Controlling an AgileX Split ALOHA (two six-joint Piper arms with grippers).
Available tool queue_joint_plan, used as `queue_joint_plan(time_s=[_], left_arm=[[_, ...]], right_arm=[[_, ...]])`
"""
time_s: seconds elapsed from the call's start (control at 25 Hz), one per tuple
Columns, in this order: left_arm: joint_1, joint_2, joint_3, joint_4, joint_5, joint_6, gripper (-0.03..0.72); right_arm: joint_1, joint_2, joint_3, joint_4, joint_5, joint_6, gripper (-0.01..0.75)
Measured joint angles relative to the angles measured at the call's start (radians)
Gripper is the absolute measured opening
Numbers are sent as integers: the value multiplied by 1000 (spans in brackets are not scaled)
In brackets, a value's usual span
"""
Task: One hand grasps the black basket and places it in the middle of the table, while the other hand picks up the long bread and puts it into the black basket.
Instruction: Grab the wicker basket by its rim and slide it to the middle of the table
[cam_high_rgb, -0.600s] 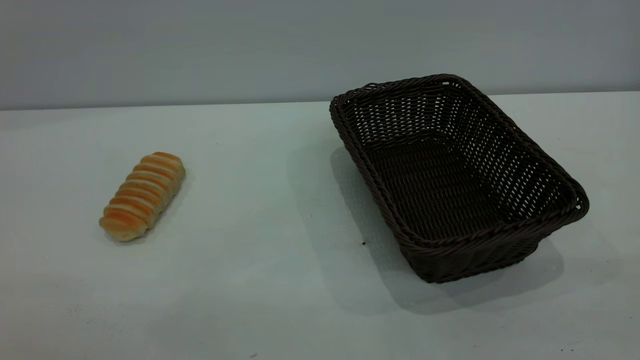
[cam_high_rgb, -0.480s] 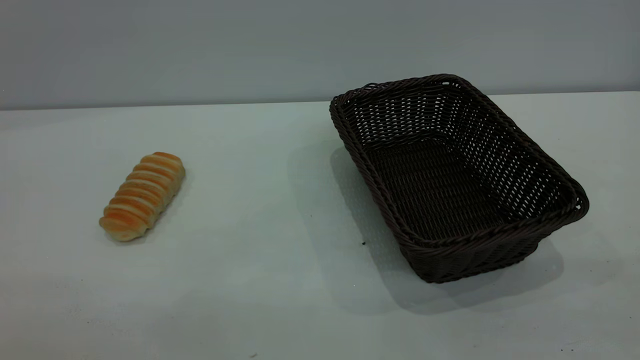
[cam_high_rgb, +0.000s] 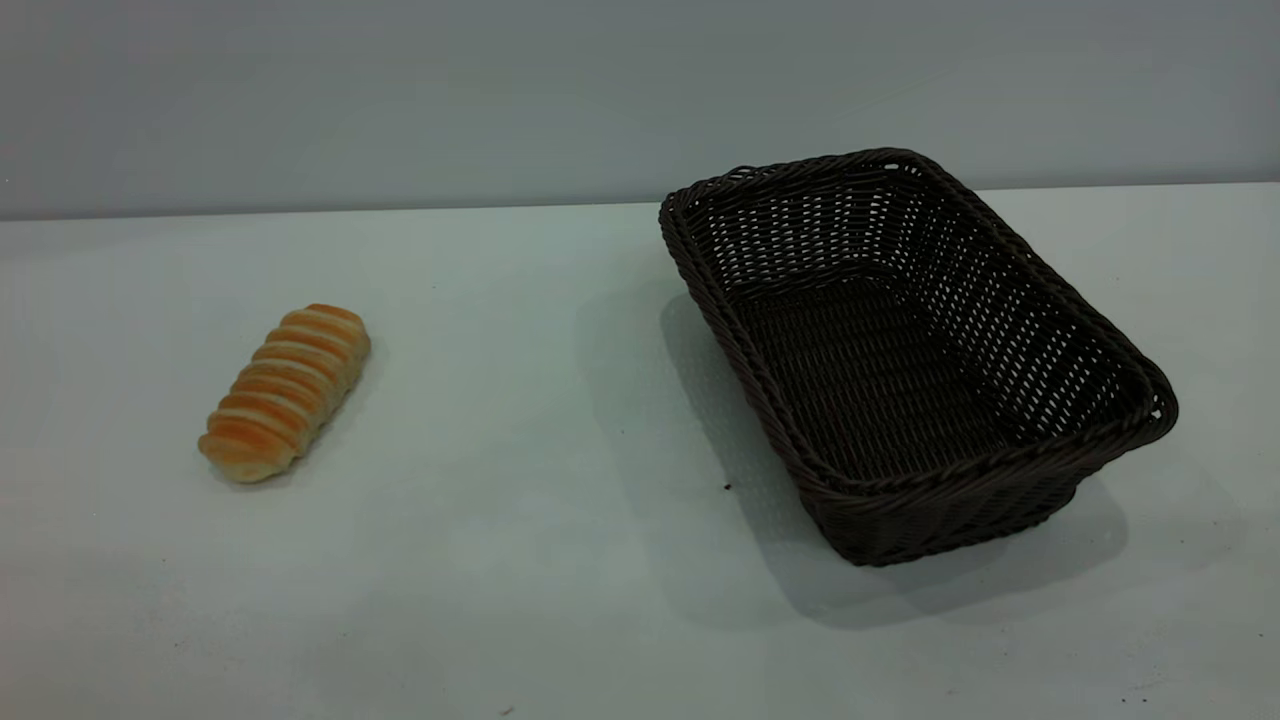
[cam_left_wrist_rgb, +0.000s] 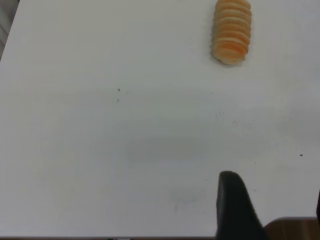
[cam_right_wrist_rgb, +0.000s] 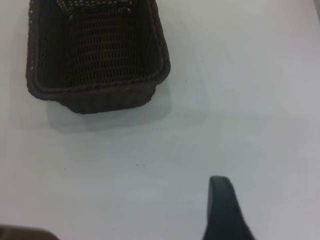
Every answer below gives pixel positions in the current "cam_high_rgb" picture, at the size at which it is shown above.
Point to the ridged orange striped bread roll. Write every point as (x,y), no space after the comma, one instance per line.
(285,392)

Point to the black woven wicker basket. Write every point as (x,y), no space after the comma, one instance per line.
(880,400)

